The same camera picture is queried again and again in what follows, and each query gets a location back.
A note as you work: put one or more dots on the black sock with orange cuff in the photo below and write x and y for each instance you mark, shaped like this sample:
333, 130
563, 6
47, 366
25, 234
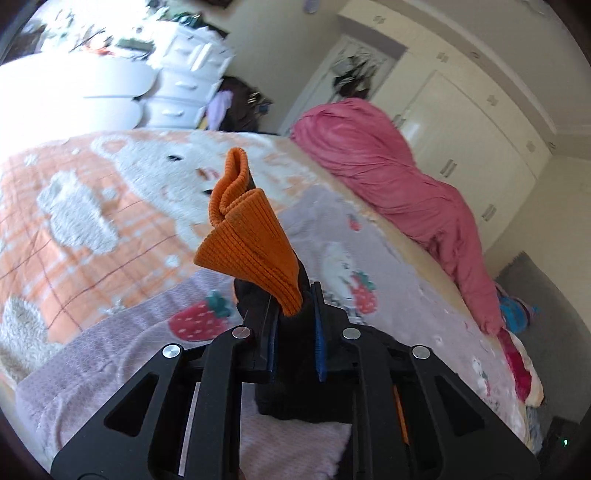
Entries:
249, 240

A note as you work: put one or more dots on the red patterned blanket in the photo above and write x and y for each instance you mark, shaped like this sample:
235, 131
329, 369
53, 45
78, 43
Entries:
519, 369

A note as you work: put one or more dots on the light purple garment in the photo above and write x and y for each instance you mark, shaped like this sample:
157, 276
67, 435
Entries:
218, 108

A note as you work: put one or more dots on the white round table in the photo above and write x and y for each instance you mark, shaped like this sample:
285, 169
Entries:
55, 78

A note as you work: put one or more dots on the white chest of drawers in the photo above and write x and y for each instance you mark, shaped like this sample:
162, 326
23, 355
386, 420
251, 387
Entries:
184, 83

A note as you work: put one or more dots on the white wardrobe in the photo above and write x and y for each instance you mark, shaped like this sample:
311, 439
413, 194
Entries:
461, 129

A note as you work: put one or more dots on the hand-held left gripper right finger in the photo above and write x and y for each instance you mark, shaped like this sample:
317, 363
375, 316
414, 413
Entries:
320, 337

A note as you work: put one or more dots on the lilac framed door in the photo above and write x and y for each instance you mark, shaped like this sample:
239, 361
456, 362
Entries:
323, 83

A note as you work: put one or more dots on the black box with green light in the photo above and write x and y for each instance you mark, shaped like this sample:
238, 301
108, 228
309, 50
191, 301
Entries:
561, 438

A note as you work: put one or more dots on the pile of dark clothes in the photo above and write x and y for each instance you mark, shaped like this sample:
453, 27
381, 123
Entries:
249, 101

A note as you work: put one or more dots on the orange plaid bear blanket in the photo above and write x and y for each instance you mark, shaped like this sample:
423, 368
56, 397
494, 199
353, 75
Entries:
69, 258

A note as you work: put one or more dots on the hanging dark bags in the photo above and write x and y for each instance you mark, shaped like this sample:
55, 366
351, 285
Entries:
353, 74

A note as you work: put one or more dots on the grey rug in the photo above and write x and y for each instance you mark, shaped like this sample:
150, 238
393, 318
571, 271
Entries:
549, 323

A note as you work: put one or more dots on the clutter of table items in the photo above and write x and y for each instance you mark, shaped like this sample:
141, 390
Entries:
106, 41

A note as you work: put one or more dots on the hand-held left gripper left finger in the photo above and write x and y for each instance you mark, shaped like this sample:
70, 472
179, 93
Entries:
272, 355

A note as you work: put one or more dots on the blue toy on floor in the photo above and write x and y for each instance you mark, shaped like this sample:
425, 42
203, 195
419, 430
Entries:
515, 314

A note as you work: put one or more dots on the pink duvet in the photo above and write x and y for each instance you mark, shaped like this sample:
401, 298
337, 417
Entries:
369, 152

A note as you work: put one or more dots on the lilac strawberry print blanket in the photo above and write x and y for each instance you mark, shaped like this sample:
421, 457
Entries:
406, 295

